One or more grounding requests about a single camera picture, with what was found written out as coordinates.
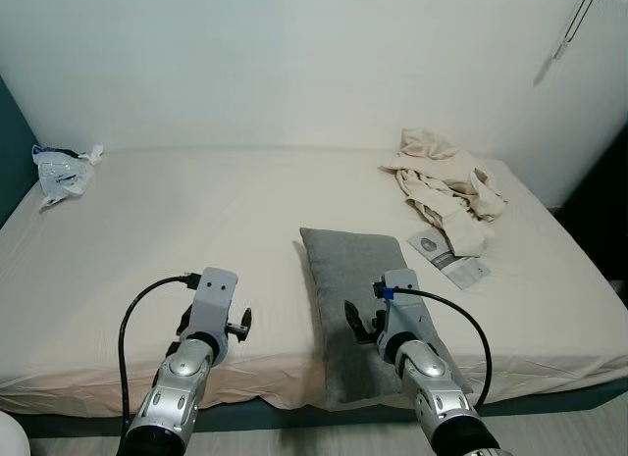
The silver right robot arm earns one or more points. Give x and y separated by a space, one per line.
432 378

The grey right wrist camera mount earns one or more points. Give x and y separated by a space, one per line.
402 309

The teal headboard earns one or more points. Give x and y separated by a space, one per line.
12 152

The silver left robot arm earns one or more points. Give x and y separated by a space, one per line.
172 387

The bed with beige sheet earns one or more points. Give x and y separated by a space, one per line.
196 240

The clear plastic bag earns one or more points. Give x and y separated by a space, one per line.
61 172

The thin hanging rod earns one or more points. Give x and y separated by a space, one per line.
576 20

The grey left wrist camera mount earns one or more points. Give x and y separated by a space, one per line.
214 294

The grey pillow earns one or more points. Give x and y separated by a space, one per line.
343 270

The white round object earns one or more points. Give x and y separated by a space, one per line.
10 438

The grey booklet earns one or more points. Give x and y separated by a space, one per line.
430 246

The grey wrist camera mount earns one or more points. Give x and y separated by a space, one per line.
402 309
214 294

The white leaflet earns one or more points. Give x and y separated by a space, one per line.
466 272

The crumpled beige clothing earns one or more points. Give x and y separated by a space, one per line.
437 177

